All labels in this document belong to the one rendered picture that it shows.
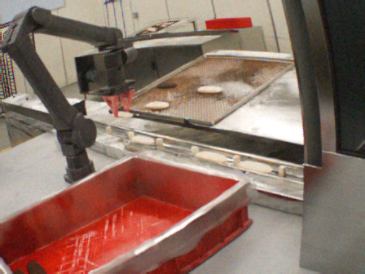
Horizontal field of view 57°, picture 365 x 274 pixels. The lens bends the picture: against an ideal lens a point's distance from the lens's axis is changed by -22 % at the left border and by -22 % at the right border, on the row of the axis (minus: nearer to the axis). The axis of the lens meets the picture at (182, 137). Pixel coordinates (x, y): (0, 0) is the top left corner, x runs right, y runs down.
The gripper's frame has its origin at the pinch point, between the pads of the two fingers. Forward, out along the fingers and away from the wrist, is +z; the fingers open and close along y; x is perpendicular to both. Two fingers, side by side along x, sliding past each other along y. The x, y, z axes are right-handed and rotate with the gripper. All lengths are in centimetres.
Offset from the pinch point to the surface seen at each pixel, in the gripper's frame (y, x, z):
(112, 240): -35, -44, 11
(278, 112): 21.2, -42.8, 2.0
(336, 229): -22, -87, 1
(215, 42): 225, 179, 12
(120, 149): -8.8, -10.1, 7.0
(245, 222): -17, -62, 10
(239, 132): 9.6, -37.9, 4.4
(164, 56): 205, 239, 23
